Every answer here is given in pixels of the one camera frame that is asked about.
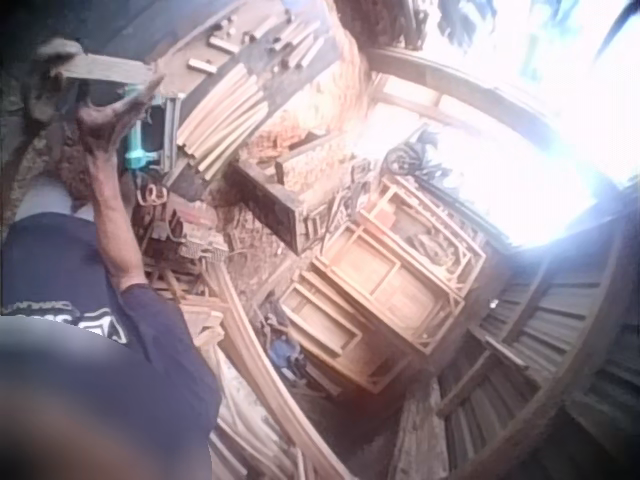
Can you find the person's left hand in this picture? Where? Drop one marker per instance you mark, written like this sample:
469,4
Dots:
52,57

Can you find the person's right hand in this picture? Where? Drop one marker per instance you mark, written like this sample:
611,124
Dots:
102,127

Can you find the person's right fingers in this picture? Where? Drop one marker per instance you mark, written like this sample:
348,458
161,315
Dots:
140,97

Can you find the long wooden plank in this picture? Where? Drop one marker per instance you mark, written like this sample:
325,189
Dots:
110,69

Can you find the teal power planer machine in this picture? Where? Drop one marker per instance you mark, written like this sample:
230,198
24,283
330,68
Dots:
142,145

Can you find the short wooden block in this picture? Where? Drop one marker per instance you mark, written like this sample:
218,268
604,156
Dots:
223,45
202,65

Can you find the pile of long wooden slats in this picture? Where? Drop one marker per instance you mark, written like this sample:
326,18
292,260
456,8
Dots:
225,107

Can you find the person's legs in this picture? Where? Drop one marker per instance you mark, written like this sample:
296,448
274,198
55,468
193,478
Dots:
52,202

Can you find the dark wooden crate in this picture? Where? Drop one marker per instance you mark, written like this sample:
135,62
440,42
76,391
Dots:
272,200

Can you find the heap of sawdust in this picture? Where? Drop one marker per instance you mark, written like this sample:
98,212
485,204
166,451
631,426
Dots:
330,95

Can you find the heap of wood offcuts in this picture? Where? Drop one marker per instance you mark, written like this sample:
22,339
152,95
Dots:
192,310

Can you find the black bicycle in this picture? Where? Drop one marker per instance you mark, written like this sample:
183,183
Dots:
415,155

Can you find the curved wooden beam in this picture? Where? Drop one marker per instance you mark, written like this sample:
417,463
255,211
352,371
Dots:
265,360

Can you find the blue tool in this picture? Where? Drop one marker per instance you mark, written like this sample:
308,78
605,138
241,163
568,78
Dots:
284,352

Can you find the stack of wooden frames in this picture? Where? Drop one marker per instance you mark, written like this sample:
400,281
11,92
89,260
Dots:
380,285

